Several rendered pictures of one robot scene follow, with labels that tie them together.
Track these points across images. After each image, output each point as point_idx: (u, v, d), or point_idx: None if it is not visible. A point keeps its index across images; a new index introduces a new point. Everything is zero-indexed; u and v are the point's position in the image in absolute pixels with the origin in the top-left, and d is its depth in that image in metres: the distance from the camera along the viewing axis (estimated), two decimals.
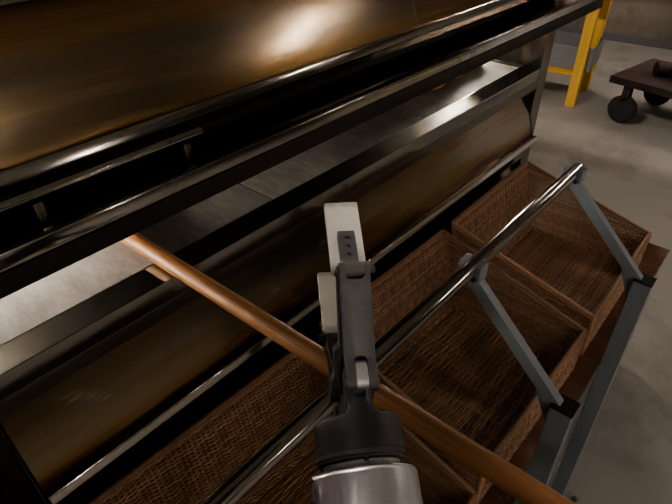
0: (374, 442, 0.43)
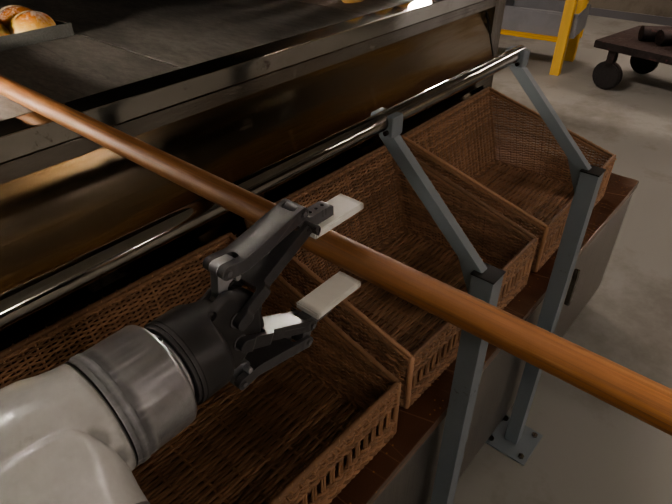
0: (177, 330, 0.41)
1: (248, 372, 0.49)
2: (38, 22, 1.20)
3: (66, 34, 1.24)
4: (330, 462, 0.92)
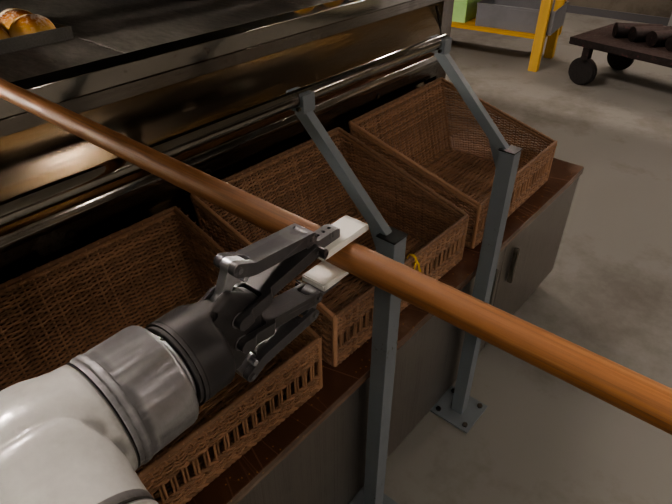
0: (178, 330, 0.41)
1: (254, 365, 0.49)
2: (38, 25, 1.20)
3: (66, 38, 1.24)
4: (250, 406, 1.02)
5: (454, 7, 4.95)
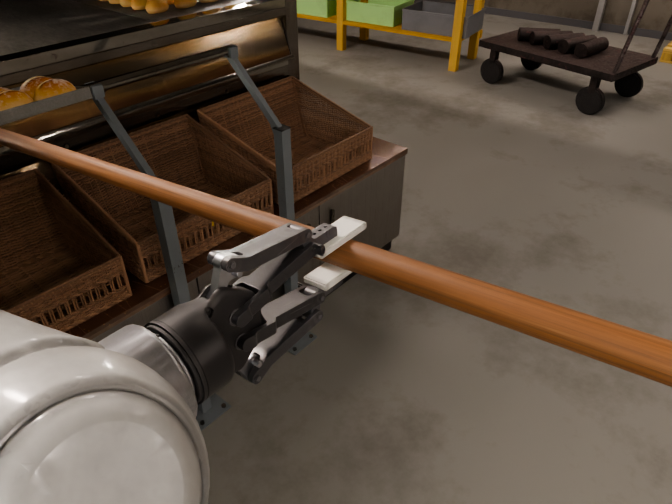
0: (173, 325, 0.41)
1: (257, 366, 0.49)
2: (60, 88, 1.28)
3: (85, 98, 1.32)
4: (62, 297, 1.51)
5: (383, 13, 5.44)
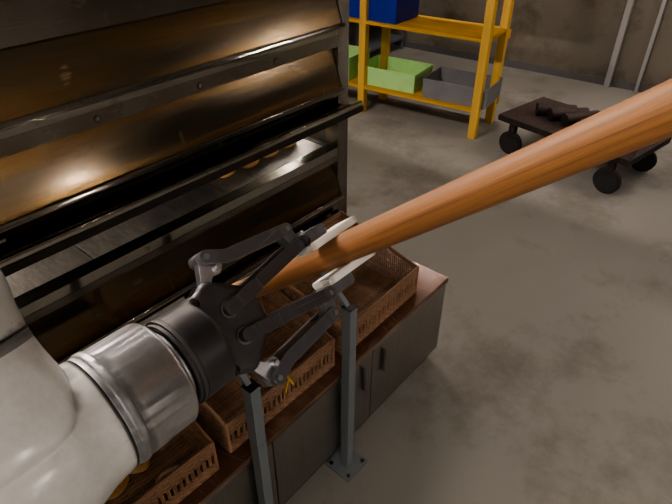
0: (158, 317, 0.42)
1: (275, 364, 0.47)
2: None
3: None
4: (165, 488, 1.71)
5: (404, 80, 5.63)
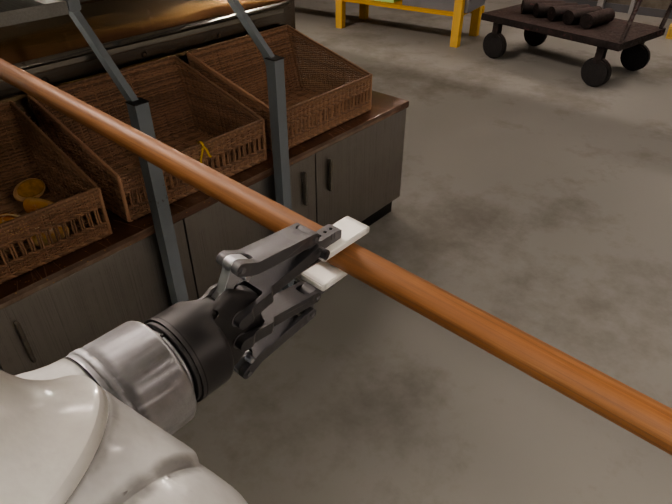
0: (179, 327, 0.41)
1: (250, 363, 0.50)
2: None
3: (61, 13, 1.22)
4: (33, 228, 1.39)
5: None
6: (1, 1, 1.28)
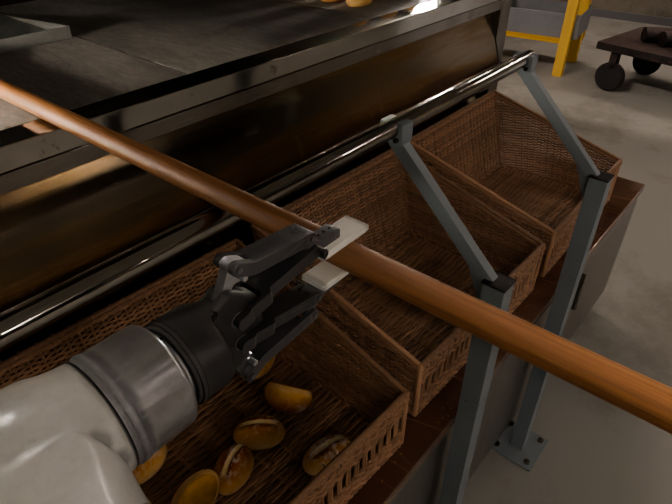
0: (177, 329, 0.41)
1: (253, 365, 0.49)
2: None
3: (64, 37, 1.24)
4: (338, 474, 0.91)
5: None
6: (6, 29, 1.31)
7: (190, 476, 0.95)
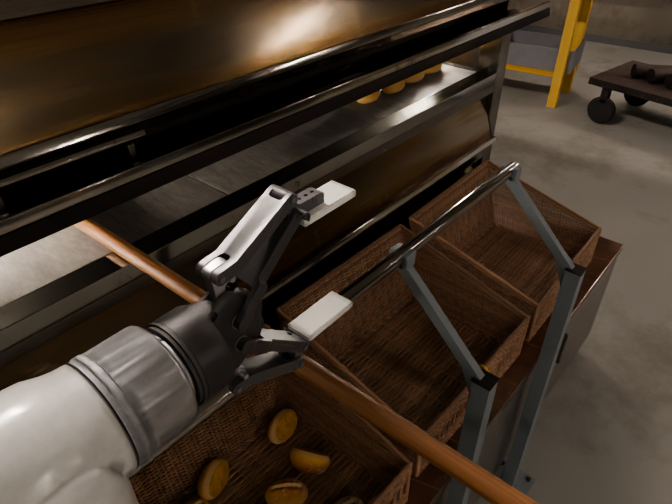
0: (177, 331, 0.41)
1: (244, 377, 0.49)
2: (272, 418, 1.42)
3: None
4: None
5: None
6: None
7: None
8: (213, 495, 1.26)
